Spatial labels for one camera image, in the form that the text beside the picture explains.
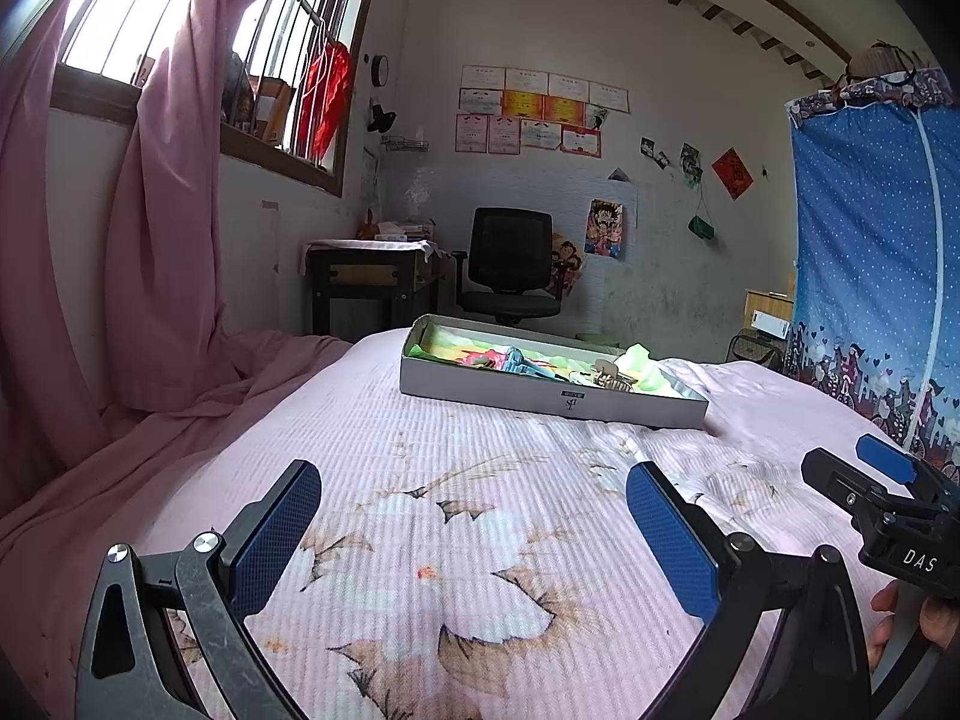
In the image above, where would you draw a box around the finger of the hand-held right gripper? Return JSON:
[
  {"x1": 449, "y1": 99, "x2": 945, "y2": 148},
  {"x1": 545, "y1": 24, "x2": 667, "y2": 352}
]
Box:
[
  {"x1": 801, "y1": 448, "x2": 913, "y2": 519},
  {"x1": 856, "y1": 433, "x2": 960, "y2": 511}
]

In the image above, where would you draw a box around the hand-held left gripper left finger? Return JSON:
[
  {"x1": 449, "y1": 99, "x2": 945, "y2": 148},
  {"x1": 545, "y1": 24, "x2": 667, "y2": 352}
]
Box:
[{"x1": 75, "y1": 459, "x2": 324, "y2": 720}]

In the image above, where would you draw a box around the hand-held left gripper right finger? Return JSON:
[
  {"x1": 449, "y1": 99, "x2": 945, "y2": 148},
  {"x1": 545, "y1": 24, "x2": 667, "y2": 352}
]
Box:
[{"x1": 625, "y1": 461, "x2": 875, "y2": 720}]

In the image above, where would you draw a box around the white cardboard box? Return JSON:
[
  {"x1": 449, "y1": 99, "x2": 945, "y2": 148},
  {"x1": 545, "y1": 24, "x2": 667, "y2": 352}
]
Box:
[{"x1": 400, "y1": 313, "x2": 710, "y2": 431}]

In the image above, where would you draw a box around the person's right hand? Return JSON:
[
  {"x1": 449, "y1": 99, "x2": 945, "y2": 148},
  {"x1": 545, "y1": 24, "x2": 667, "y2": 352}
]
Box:
[{"x1": 866, "y1": 581, "x2": 960, "y2": 672}]

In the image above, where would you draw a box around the yellow wooden board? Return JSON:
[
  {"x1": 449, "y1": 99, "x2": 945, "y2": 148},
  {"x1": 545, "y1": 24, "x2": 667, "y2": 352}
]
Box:
[{"x1": 744, "y1": 289, "x2": 795, "y2": 339}]

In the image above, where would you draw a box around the blue patterned curtain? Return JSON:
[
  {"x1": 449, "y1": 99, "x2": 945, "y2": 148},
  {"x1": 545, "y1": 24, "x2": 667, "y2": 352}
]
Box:
[{"x1": 782, "y1": 67, "x2": 960, "y2": 470}]

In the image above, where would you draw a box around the blue hair claw clip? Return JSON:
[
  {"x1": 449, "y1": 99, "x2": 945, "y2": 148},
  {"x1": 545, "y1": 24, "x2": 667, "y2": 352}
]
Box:
[{"x1": 501, "y1": 347, "x2": 560, "y2": 377}]

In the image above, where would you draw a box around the dark wooden desk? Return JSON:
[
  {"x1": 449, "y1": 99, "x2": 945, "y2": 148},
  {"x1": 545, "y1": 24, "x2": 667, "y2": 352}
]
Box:
[{"x1": 305, "y1": 240, "x2": 445, "y2": 340}]

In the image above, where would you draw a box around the orange cartoon poster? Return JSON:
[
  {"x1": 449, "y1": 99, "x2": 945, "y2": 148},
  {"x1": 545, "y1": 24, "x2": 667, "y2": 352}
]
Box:
[{"x1": 551, "y1": 232, "x2": 587, "y2": 298}]

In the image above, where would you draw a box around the pink curtain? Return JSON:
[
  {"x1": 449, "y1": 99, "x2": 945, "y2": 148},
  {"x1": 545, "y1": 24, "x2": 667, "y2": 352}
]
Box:
[
  {"x1": 0, "y1": 0, "x2": 121, "y2": 518},
  {"x1": 105, "y1": 0, "x2": 385, "y2": 413}
]

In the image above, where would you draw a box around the colourful cartoon poster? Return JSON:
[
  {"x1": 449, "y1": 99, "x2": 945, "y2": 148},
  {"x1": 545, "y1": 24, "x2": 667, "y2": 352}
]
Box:
[{"x1": 584, "y1": 199, "x2": 626, "y2": 260}]

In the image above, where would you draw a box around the red paper square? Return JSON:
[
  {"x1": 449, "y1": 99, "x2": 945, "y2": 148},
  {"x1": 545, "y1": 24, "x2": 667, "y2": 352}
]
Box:
[{"x1": 710, "y1": 148, "x2": 755, "y2": 202}]

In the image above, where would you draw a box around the pile of papers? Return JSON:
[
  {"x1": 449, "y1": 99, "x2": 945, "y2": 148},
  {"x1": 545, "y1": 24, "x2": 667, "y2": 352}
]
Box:
[{"x1": 358, "y1": 216, "x2": 437, "y2": 245}]

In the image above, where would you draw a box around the black office chair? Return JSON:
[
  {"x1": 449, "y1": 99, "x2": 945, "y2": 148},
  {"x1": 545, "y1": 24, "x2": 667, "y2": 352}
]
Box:
[{"x1": 448, "y1": 208, "x2": 564, "y2": 328}]

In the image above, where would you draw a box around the brown cardboard box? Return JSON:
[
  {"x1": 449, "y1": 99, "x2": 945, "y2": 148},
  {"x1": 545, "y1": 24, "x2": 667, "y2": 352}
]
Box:
[{"x1": 250, "y1": 75, "x2": 296, "y2": 145}]

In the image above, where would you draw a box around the red hanging cloth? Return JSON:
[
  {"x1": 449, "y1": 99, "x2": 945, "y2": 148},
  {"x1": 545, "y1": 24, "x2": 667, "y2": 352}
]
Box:
[{"x1": 295, "y1": 41, "x2": 354, "y2": 167}]

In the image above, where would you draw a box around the barred window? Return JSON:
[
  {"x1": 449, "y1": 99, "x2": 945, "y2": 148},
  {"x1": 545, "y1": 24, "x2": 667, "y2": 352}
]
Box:
[{"x1": 56, "y1": 0, "x2": 385, "y2": 200}]

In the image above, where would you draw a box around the dark wire basket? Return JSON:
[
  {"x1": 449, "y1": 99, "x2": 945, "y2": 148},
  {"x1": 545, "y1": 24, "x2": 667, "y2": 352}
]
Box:
[{"x1": 730, "y1": 330, "x2": 785, "y2": 373}]

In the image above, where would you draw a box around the group of wall certificates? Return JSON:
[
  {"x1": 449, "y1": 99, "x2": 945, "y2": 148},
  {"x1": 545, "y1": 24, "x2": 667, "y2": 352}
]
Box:
[{"x1": 454, "y1": 65, "x2": 630, "y2": 161}]

